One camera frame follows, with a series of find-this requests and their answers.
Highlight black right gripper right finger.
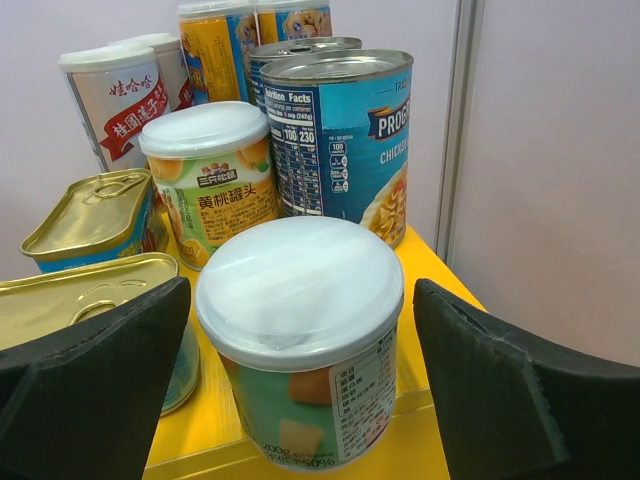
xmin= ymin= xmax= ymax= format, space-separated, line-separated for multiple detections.
xmin=413 ymin=279 xmax=639 ymax=479

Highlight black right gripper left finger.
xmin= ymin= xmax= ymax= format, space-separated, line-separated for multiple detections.
xmin=1 ymin=277 xmax=191 ymax=479

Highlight gold sardine tin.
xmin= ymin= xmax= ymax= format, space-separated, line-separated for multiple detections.
xmin=1 ymin=253 xmax=200 ymax=416
xmin=20 ymin=168 xmax=169 ymax=273

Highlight yellow wooden shelf cabinet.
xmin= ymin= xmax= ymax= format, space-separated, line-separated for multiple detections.
xmin=144 ymin=217 xmax=470 ymax=479

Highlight short green can white lid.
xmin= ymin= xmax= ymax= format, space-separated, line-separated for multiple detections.
xmin=194 ymin=216 xmax=405 ymax=472

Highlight yellow can white lid front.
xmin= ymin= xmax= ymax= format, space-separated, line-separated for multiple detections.
xmin=138 ymin=101 xmax=279 ymax=270

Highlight tall can white lid front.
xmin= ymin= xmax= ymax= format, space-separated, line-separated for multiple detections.
xmin=58 ymin=43 xmax=170 ymax=172

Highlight tall can white lid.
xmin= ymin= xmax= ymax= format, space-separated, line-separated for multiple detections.
xmin=58 ymin=43 xmax=170 ymax=172
xmin=177 ymin=1 xmax=258 ymax=105

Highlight blue can silver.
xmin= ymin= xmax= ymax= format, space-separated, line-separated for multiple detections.
xmin=260 ymin=49 xmax=414 ymax=247
xmin=248 ymin=35 xmax=364 ymax=109

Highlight red label can white lid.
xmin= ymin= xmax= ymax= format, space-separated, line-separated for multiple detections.
xmin=110 ymin=33 xmax=195 ymax=111

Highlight tall yellow blue can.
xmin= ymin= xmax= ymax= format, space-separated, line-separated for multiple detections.
xmin=254 ymin=0 xmax=333 ymax=45

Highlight aluminium frame post right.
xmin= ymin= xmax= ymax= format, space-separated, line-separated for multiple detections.
xmin=435 ymin=0 xmax=485 ymax=264

